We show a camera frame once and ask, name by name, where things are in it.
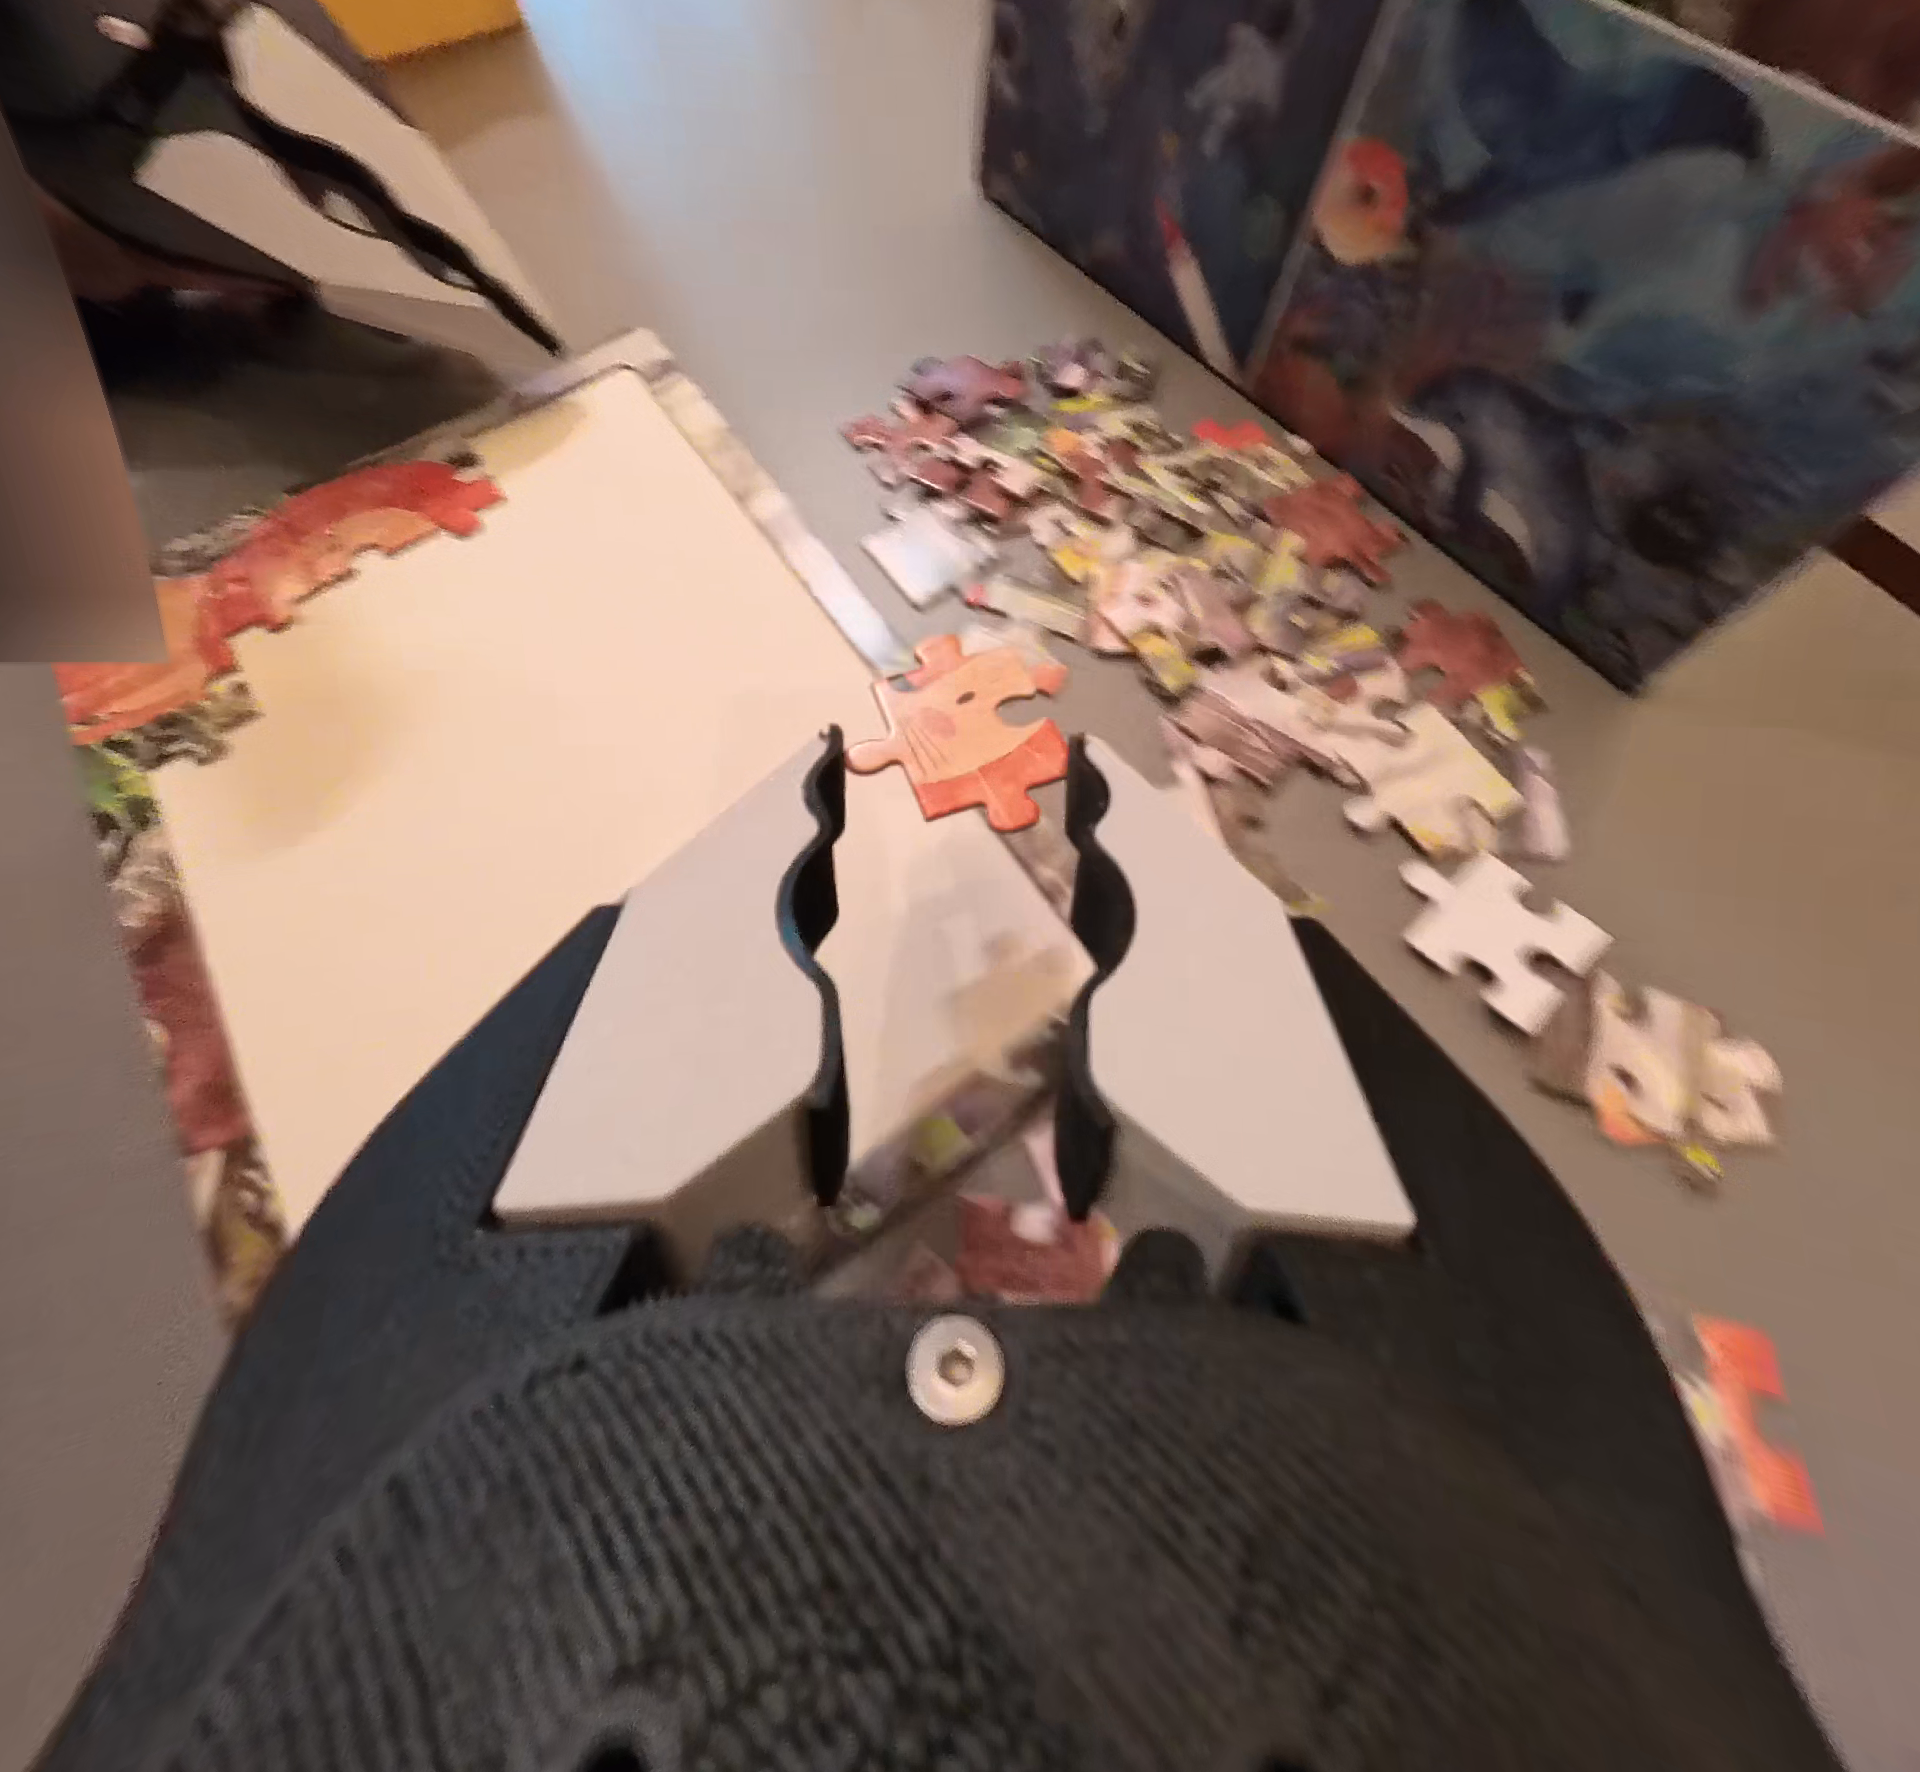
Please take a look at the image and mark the printed puzzle storage box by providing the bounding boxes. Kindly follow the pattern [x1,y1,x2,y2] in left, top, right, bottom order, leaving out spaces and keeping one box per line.
[976,0,1920,695]

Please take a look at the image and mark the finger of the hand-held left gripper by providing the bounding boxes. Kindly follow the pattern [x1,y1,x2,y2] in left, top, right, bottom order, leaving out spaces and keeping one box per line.
[223,2,570,356]
[132,115,519,356]

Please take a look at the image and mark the pile of puzzle pieces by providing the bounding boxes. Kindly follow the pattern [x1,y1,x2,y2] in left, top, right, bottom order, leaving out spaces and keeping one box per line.
[841,335,1832,1542]

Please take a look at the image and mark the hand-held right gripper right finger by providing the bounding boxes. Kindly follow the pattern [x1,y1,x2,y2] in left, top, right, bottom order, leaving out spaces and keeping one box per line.
[1055,735,1417,1265]

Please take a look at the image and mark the lion face puzzle piece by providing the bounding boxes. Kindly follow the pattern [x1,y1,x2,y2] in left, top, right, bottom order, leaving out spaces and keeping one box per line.
[844,633,1074,834]

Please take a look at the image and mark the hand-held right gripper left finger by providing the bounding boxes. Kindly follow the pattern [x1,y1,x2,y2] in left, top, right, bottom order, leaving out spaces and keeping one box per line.
[491,727,851,1265]

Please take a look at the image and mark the puzzle frame tray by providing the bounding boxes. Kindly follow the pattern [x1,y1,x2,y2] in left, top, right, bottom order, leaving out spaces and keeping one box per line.
[59,329,1104,1331]

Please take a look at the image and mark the joined orange puzzle pieces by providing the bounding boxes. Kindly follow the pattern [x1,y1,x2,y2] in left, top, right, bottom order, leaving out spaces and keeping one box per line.
[59,455,505,753]

